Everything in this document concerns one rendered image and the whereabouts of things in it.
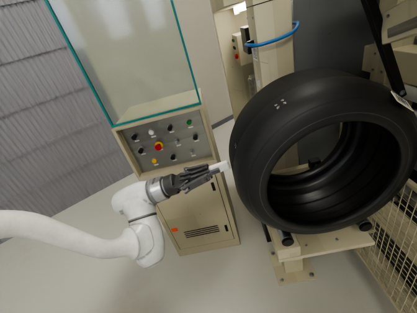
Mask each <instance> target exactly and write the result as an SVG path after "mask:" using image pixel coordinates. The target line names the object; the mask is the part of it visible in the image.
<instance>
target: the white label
mask: <svg viewBox="0 0 417 313"><path fill-rule="evenodd" d="M391 93H392V94H393V96H394V98H395V99H396V100H397V101H398V102H399V103H400V104H402V105H404V106H405V107H407V108H408V109H410V110H411V111H414V110H413V109H412V107H411V106H410V105H409V103H408V102H407V101H406V100H405V99H403V98H401V97H400V96H399V95H397V94H395V93H394V92H393V91H391Z"/></svg>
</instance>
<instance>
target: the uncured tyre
mask: <svg viewBox="0 0 417 313"><path fill-rule="evenodd" d="M278 79H279V80H281V81H282V82H283V83H285V84H283V83H281V82H280V81H279V80H278ZM278 79H276V80H274V81H273V82H271V83H269V84H268V85H266V86H265V87H263V88H262V89H261V90H260V91H258V92H257V93H256V94H255V95H254V96H253V97H252V98H251V99H250V100H249V101H248V102H247V104H246V105H245V107H244V108H243V109H242V111H241V112H240V114H239V116H238V117H237V119H236V122H235V124H234V126H233V130H232V132H231V136H230V142H229V158H230V164H231V168H232V172H233V177H234V180H235V185H236V190H237V192H238V195H239V197H240V199H241V201H242V203H243V204H244V205H245V207H246V208H247V210H249V212H250V213H251V214H252V215H253V216H254V217H255V218H257V220H259V221H260V222H262V223H263V224H266V225H268V226H270V227H273V228H275V229H279V230H283V231H286V232H290V233H294V234H322V233H327V232H332V231H335V230H339V229H343V228H345V227H349V226H350V225H353V224H356V223H358V222H360V221H362V220H364V219H366V218H368V217H369V216H371V215H372V214H374V213H376V212H377V211H378V210H380V209H381V208H383V206H385V205H386V204H387V203H388V202H390V201H391V200H392V199H393V198H394V197H395V196H396V195H397V194H398V192H399V191H400V190H401V189H402V187H404V185H405V183H406V182H407V181H408V179H409V177H410V175H411V173H412V171H413V169H414V167H415V164H416V160H417V118H416V115H415V113H414V112H413V111H411V110H410V109H408V108H407V107H405V106H404V105H402V104H400V103H399V102H398V101H397V100H396V99H395V98H394V96H393V94H392V93H391V91H393V90H392V89H390V88H388V87H386V86H384V85H382V84H380V83H376V82H374V81H371V80H368V79H365V78H361V77H359V76H356V75H352V74H350V73H347V72H344V71H341V70H335V69H331V68H312V69H307V70H301V71H296V72H294V73H290V74H287V75H285V76H282V77H280V78H278ZM393 92H394V93H395V94H397V93H396V92H395V91H393ZM397 95H398V94H397ZM283 98H286V100H288V102H289V103H288V104H286V105H285V106H283V107H281V108H280V109H279V110H278V111H276V110H275V109H274V108H273V105H274V104H275V103H277V102H279V101H280V100H281V99H283ZM341 122H342V123H343V127H342V132H341V136H340V138H339V140H338V142H337V144H336V146H335V148H334V149H333V151H332V152H331V153H330V154H329V155H328V156H327V157H326V158H325V159H324V160H323V161H322V162H321V163H319V164H318V165H316V166H314V167H313V168H311V169H309V170H307V171H304V172H301V173H297V174H294V175H275V174H272V173H271V172H272V170H273V168H274V167H275V165H276V163H277V162H278V161H279V159H280V158H281V156H282V155H283V154H284V153H285V152H286V151H287V150H288V149H289V148H290V147H291V146H292V145H294V144H295V143H297V142H298V141H299V140H301V139H302V138H304V137H305V136H307V135H308V134H310V133H312V132H314V131H316V130H319V129H321V128H323V127H326V126H329V125H333V124H337V123H341ZM235 142H237V147H236V150H235V148H234V146H235Z"/></svg>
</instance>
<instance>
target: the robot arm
mask: <svg viewBox="0 0 417 313"><path fill-rule="evenodd" d="M230 168H231V167H230V164H229V162H228V160H225V161H222V162H220V163H217V164H214V165H212V166H209V164H207V163H205V164H201V165H196V166H191V167H184V171H183V172H182V173H179V174H178V175H175V174H170V175H167V176H158V177H155V178H153V179H149V180H148V181H139V182H137V183H133V184H131V185H129V186H126V187H124V188H123V189H121V190H120V191H118V192H116V193H115V194H114V195H113V197H112V200H111V206H112V209H113V211H114V212H115V213H116V214H118V215H122V216H125V217H126V218H127V220H128V224H129V227H128V228H126V229H124V230H123V232H122V235H121V236H120V237H118V238H115V239H112V240H106V239H103V238H99V237H96V236H94V235H91V234H89V233H87V232H84V231H82V230H79V229H77V228H75V227H72V226H70V225H67V224H65V223H62V222H60V221H58V220H55V219H52V218H50V217H47V216H45V215H41V214H37V213H34V212H27V211H16V210H0V239H2V238H10V237H20V238H29V239H32V240H37V241H39V242H43V243H47V244H50V245H53V246H56V247H60V248H64V249H66V250H69V251H72V252H76V253H80V254H82V255H86V256H90V257H93V258H99V259H113V258H120V257H124V256H125V257H128V258H129V259H131V260H134V259H136V262H137V264H138V265H139V266H140V267H142V268H145V269H150V268H152V267H154V266H156V265H158V264H159V263H161V261H162V260H163V257H164V253H165V242H164V235H163V230H162V227H161V223H160V221H159V219H158V215H157V212H156V204H157V203H159V202H162V201H165V200H168V199H169V198H170V197H171V196H173V195H176V194H179V193H180V191H184V194H187V193H188V192H190V191H191V190H193V189H195V188H197V187H199V186H200V185H202V184H204V183H206V182H208V181H210V178H211V179H212V178H213V176H212V175H215V174H217V173H219V172H222V171H225V170H228V169H230Z"/></svg>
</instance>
